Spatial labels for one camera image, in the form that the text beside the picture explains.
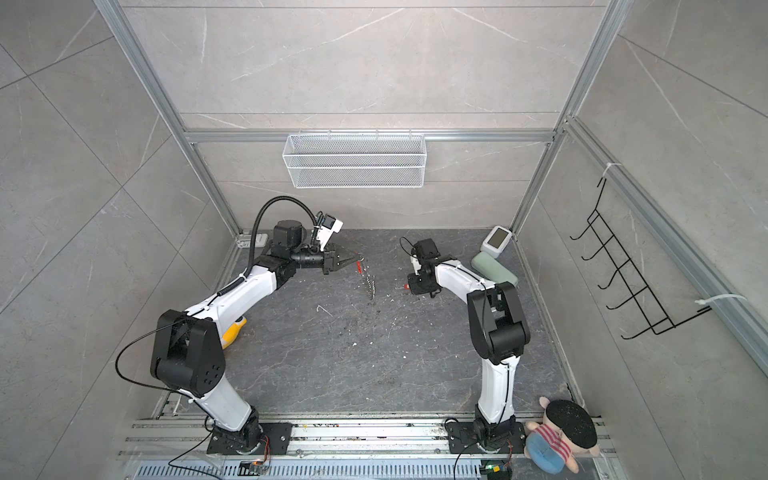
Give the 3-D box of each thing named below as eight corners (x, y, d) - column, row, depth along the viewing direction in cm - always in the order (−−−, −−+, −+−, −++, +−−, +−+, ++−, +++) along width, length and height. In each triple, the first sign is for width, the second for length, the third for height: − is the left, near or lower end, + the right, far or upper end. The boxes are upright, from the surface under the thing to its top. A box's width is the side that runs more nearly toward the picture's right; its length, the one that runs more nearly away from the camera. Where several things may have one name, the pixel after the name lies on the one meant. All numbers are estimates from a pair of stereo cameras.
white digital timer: (477, 252, 115) (480, 244, 112) (493, 232, 123) (497, 223, 119) (494, 261, 113) (498, 253, 109) (510, 239, 120) (513, 231, 116)
